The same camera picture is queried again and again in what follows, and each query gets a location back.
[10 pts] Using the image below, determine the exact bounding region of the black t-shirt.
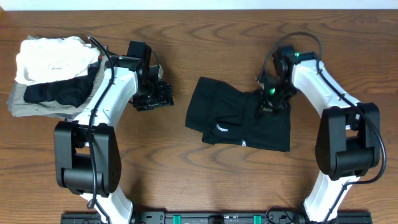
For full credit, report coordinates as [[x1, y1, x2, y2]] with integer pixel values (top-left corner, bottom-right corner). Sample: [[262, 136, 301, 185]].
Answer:
[[185, 77, 291, 152]]

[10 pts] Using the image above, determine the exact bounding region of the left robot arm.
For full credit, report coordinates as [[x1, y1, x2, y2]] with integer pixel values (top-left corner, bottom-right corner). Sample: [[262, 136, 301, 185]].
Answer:
[[53, 56, 173, 223]]

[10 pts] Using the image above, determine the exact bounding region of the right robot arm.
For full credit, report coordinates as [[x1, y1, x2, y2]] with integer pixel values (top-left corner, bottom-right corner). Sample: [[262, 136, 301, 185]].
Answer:
[[258, 46, 386, 223]]

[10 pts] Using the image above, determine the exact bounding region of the black folded garment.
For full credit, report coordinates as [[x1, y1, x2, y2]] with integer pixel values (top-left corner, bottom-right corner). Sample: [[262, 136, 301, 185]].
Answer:
[[24, 61, 101, 108]]

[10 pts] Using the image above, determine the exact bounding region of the beige folded garment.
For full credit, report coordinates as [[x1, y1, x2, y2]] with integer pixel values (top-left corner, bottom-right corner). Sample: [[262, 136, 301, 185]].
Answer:
[[7, 55, 108, 120]]

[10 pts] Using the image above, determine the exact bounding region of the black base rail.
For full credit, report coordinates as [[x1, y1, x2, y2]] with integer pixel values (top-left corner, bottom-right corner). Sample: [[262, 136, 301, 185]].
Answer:
[[60, 209, 373, 224]]

